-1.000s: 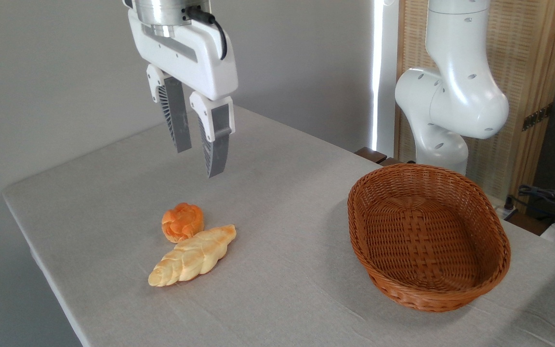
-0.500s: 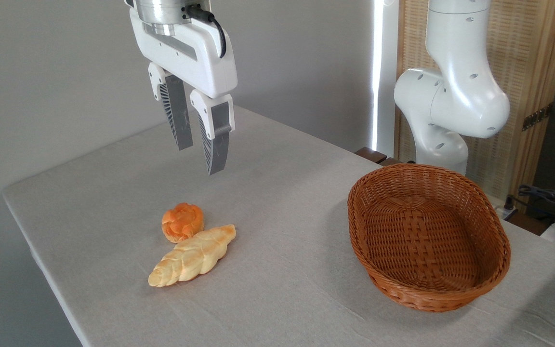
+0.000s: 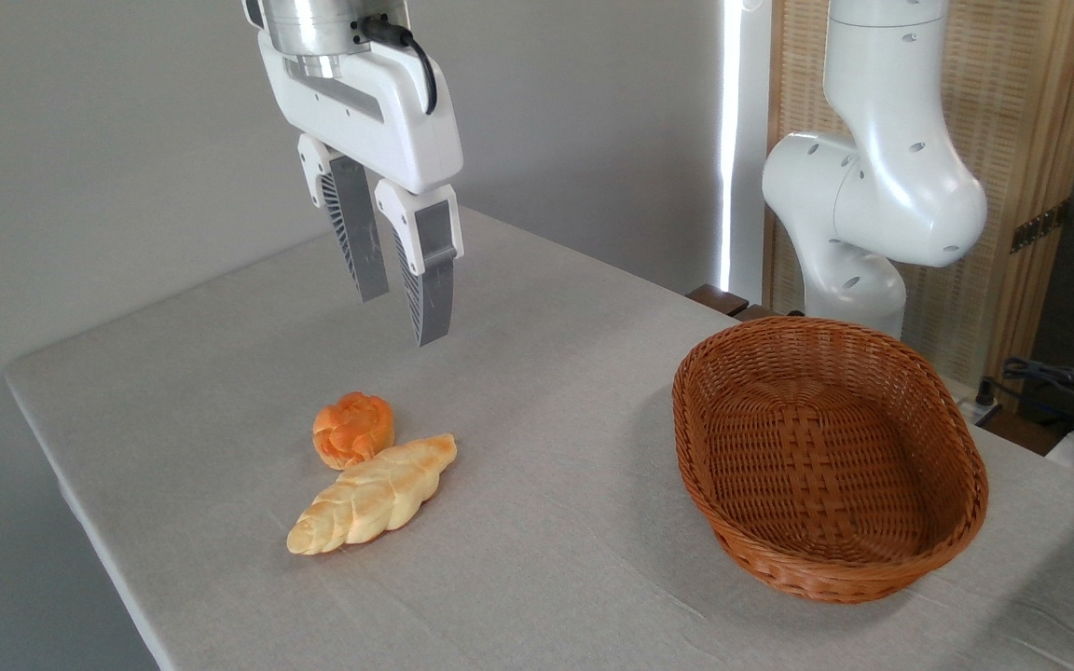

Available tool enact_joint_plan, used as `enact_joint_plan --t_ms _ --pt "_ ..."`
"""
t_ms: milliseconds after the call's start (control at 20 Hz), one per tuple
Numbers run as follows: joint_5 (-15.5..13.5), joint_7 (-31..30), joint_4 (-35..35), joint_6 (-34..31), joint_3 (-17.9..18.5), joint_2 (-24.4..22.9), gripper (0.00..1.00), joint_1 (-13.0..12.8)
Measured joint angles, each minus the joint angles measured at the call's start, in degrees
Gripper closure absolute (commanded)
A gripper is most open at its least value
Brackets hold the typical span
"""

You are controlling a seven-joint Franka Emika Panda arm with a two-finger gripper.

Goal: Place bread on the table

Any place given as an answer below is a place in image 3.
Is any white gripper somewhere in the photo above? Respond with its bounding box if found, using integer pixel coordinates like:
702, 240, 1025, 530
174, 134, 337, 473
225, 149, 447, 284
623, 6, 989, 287
257, 33, 464, 347

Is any pale braided bread loaf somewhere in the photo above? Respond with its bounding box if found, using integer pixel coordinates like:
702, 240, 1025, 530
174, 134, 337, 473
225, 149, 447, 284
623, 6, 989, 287
286, 433, 458, 556

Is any orange round bun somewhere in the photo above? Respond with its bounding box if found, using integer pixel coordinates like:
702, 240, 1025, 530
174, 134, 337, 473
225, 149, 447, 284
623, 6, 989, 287
312, 392, 396, 471

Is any dark brown wooden furniture piece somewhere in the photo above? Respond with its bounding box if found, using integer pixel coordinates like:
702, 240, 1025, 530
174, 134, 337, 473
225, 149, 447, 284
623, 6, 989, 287
686, 284, 780, 323

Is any grey tablecloth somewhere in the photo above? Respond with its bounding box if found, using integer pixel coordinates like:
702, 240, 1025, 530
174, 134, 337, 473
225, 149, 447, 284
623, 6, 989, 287
4, 207, 1074, 671

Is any brown wicker basket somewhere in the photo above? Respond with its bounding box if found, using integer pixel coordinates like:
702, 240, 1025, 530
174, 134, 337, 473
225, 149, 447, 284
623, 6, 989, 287
672, 315, 990, 605

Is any wooden rattan folding screen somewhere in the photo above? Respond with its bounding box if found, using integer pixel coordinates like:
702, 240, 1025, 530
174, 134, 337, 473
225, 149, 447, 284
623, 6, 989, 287
765, 0, 1074, 392

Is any dark metal screen hinge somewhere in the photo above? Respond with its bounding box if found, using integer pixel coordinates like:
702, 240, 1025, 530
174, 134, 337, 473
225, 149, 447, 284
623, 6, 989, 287
1011, 200, 1071, 254

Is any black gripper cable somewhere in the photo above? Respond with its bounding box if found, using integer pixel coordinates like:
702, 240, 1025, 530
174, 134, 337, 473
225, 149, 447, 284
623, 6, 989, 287
360, 17, 438, 116

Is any white vertical frame strip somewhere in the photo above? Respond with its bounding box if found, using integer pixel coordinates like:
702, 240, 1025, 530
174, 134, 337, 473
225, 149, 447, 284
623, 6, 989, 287
719, 0, 773, 292

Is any black cable bundle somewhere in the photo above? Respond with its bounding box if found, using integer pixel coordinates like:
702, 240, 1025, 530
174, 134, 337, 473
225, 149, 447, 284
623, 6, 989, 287
980, 357, 1074, 441

